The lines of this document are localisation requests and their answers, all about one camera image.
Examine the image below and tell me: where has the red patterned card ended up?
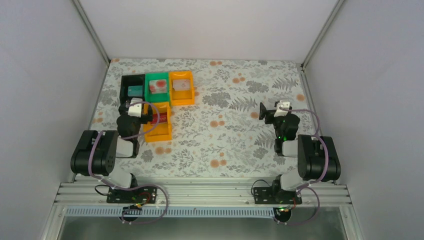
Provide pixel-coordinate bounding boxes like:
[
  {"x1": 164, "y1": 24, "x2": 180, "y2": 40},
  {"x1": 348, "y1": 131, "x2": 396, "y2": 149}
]
[{"x1": 148, "y1": 79, "x2": 168, "y2": 94}]

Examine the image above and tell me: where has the floral table mat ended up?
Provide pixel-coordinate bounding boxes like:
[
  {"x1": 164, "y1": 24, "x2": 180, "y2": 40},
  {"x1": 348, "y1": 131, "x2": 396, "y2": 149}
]
[{"x1": 91, "y1": 58, "x2": 315, "y2": 178}]

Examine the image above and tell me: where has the orange storage bin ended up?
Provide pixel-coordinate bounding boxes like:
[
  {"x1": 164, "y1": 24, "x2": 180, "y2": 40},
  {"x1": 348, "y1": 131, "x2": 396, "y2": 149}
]
[
  {"x1": 143, "y1": 102, "x2": 172, "y2": 143},
  {"x1": 169, "y1": 71, "x2": 195, "y2": 106}
]

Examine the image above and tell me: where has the red VIP card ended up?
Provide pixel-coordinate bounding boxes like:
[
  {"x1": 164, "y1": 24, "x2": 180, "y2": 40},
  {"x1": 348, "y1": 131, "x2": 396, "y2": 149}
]
[{"x1": 151, "y1": 112, "x2": 168, "y2": 125}]

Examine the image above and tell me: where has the far orange storage bin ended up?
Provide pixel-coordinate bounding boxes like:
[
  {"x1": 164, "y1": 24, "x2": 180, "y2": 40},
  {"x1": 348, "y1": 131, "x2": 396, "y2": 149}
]
[{"x1": 169, "y1": 71, "x2": 195, "y2": 106}]

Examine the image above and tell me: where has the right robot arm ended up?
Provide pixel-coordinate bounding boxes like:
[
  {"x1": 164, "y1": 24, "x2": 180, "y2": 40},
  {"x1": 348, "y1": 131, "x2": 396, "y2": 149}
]
[{"x1": 258, "y1": 100, "x2": 341, "y2": 198}]

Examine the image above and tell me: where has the aluminium rail frame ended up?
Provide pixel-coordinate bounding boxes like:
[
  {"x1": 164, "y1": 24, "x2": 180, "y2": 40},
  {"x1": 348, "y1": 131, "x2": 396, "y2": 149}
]
[{"x1": 54, "y1": 176, "x2": 352, "y2": 207}]

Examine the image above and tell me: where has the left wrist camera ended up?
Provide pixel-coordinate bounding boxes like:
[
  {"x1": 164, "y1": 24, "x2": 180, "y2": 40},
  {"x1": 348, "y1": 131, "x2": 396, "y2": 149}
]
[{"x1": 127, "y1": 97, "x2": 144, "y2": 118}]

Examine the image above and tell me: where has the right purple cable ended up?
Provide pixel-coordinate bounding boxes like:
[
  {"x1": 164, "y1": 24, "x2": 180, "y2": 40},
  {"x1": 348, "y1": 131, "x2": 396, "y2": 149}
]
[{"x1": 279, "y1": 105, "x2": 330, "y2": 186}]

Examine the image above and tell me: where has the purple cable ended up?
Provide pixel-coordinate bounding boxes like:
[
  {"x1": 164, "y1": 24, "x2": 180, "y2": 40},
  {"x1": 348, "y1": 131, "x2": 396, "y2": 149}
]
[
  {"x1": 279, "y1": 105, "x2": 330, "y2": 186},
  {"x1": 87, "y1": 100, "x2": 162, "y2": 181}
]

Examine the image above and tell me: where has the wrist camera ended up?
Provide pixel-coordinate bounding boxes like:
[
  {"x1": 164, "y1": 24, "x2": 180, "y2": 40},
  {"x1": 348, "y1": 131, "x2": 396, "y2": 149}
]
[
  {"x1": 273, "y1": 100, "x2": 291, "y2": 118},
  {"x1": 127, "y1": 97, "x2": 144, "y2": 118}
]

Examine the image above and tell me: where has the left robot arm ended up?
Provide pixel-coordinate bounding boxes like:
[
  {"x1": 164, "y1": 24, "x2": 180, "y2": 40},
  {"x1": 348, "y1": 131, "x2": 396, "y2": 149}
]
[{"x1": 70, "y1": 101, "x2": 160, "y2": 192}]

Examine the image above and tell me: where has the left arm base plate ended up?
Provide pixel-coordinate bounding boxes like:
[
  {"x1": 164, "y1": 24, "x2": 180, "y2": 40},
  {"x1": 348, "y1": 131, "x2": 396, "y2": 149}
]
[{"x1": 106, "y1": 186, "x2": 158, "y2": 205}]

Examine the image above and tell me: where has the pale card in orange bin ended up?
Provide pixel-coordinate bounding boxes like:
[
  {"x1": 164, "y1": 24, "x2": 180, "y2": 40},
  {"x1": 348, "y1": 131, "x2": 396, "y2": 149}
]
[{"x1": 172, "y1": 79, "x2": 191, "y2": 92}]

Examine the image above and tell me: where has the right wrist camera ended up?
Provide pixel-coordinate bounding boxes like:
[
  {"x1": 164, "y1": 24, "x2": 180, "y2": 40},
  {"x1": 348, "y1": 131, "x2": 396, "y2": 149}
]
[{"x1": 273, "y1": 100, "x2": 291, "y2": 118}]

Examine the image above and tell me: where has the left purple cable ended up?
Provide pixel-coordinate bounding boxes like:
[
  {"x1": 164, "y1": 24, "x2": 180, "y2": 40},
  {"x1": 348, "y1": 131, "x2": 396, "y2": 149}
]
[{"x1": 87, "y1": 100, "x2": 162, "y2": 181}]

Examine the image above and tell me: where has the teal card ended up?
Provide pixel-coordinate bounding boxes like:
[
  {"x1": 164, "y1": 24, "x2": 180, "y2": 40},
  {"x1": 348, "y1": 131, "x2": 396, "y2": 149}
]
[{"x1": 127, "y1": 85, "x2": 144, "y2": 97}]

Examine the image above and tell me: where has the black storage bin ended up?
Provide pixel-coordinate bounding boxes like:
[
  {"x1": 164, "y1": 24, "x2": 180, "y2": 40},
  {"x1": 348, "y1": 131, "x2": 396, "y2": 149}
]
[{"x1": 118, "y1": 74, "x2": 146, "y2": 113}]

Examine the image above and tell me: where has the near orange storage bin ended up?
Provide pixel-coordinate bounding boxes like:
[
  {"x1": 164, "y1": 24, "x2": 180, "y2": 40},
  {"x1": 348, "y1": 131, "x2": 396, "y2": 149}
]
[{"x1": 143, "y1": 102, "x2": 172, "y2": 143}]

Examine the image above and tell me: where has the green storage bin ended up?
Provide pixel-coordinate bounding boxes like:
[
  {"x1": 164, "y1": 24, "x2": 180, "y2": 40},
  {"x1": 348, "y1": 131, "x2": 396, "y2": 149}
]
[{"x1": 144, "y1": 72, "x2": 170, "y2": 103}]

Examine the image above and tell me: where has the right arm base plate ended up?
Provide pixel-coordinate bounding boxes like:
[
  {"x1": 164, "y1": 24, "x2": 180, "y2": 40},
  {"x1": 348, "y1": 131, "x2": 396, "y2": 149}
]
[{"x1": 252, "y1": 187, "x2": 303, "y2": 205}]

